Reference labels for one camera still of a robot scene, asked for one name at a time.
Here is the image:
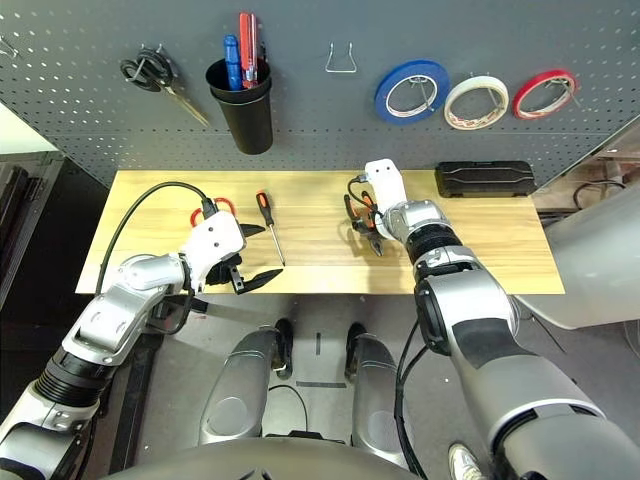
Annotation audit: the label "black equipment case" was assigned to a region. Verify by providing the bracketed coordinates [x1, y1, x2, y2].
[0, 152, 66, 306]

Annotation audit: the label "red handled scissors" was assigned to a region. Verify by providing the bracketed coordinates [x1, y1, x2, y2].
[189, 197, 234, 229]

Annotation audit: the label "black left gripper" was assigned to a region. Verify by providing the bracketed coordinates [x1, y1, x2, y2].
[205, 223, 285, 296]

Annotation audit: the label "black table bracket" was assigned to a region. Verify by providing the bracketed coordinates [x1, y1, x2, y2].
[159, 295, 210, 317]

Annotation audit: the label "orange black screwdriver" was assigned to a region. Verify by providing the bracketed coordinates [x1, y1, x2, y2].
[255, 189, 286, 266]

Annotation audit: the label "orange black pliers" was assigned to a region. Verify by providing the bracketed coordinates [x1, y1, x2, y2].
[343, 192, 386, 257]

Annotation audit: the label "black handled scissors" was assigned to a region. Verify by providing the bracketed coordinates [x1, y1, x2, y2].
[119, 43, 211, 127]

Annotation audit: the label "grey metal pegboard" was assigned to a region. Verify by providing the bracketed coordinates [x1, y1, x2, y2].
[0, 0, 640, 187]

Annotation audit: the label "grey robot torso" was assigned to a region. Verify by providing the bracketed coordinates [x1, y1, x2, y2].
[107, 437, 421, 480]

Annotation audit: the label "black background cable loop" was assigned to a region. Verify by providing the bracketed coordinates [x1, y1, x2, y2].
[572, 180, 629, 210]

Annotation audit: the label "black robot foot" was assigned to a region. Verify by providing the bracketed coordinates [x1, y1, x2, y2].
[344, 322, 369, 379]
[273, 318, 295, 379]

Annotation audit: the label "black right robot foot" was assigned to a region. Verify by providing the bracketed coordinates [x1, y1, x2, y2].
[344, 322, 369, 379]

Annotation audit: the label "blue handled screwdriver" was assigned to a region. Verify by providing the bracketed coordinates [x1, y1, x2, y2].
[223, 34, 242, 92]

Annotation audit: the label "red handled tool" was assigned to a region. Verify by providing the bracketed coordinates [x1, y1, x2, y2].
[238, 12, 261, 91]

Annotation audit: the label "silver robot leg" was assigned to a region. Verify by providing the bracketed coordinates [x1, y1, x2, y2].
[198, 327, 281, 446]
[349, 333, 416, 469]

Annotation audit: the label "blue tape roll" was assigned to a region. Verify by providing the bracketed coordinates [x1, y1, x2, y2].
[374, 59, 450, 125]

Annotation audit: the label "black plastic tool case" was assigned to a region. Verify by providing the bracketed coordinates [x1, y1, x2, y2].
[433, 160, 537, 199]

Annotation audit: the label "large white curved panel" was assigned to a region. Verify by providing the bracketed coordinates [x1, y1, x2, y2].
[514, 189, 640, 331]

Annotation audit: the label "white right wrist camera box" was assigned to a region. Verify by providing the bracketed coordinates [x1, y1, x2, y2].
[363, 158, 410, 240]

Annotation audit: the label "thin black floor cable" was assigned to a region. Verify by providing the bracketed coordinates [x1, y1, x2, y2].
[268, 384, 310, 439]

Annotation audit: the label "white sneaker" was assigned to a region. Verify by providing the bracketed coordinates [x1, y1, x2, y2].
[447, 442, 489, 480]

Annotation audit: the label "wire pliers holder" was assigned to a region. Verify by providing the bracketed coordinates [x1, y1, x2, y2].
[325, 42, 359, 74]

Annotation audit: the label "black plastic cup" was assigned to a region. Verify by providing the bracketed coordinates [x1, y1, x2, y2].
[205, 58, 275, 155]

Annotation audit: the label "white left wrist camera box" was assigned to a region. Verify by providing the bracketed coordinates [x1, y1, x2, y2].
[180, 212, 247, 294]

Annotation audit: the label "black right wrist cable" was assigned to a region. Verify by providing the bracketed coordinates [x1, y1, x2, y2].
[346, 172, 431, 480]

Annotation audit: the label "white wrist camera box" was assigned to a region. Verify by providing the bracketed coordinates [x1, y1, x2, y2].
[180, 212, 247, 294]
[363, 158, 410, 240]

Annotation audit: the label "white tape roll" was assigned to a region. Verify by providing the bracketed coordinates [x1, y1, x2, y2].
[443, 74, 510, 131]

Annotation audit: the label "silver left robot leg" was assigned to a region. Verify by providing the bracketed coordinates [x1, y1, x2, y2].
[198, 327, 281, 446]

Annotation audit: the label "black left robot foot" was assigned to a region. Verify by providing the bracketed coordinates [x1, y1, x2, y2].
[273, 318, 295, 379]

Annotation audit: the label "red tape roll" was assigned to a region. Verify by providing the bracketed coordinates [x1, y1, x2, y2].
[512, 68, 581, 120]

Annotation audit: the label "silver right robot leg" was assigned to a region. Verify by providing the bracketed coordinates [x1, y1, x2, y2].
[349, 333, 416, 469]

